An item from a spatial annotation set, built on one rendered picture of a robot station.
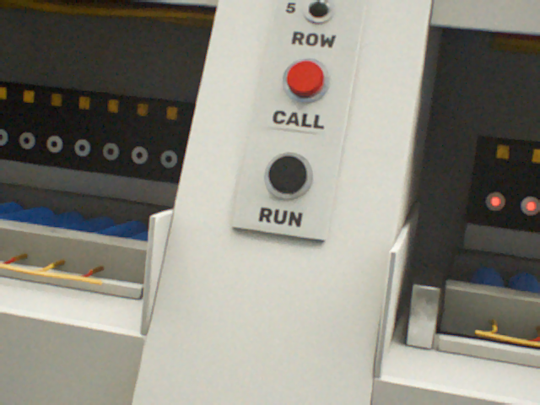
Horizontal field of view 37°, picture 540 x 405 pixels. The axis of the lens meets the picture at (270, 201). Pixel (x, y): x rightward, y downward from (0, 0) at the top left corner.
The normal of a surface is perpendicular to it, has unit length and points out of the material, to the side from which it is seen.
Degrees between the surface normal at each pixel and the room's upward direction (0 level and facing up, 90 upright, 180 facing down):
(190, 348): 90
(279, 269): 90
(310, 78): 90
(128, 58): 90
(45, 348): 110
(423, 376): 21
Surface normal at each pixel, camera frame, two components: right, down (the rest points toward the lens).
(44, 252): -0.22, 0.10
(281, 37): -0.17, -0.25
